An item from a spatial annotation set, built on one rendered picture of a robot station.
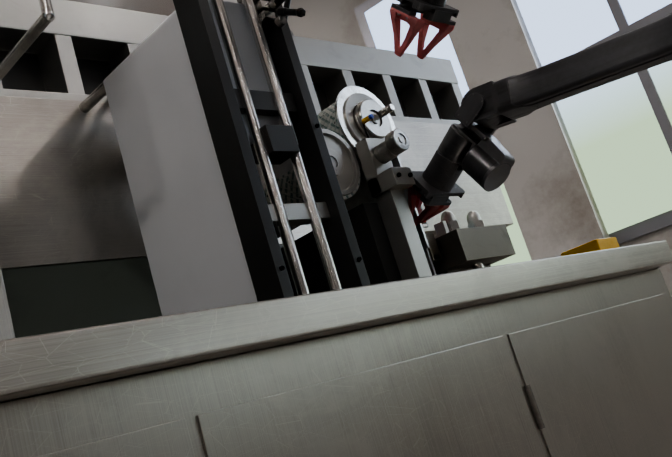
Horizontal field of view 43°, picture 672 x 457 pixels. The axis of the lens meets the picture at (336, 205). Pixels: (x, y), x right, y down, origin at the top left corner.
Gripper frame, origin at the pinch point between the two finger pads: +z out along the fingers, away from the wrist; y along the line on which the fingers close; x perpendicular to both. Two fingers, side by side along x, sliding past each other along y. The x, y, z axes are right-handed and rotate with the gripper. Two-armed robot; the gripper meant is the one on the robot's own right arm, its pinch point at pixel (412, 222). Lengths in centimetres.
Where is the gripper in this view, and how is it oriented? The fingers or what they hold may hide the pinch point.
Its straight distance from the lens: 151.7
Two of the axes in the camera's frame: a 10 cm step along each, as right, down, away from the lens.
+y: 6.9, -0.3, 7.2
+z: -4.2, 7.9, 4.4
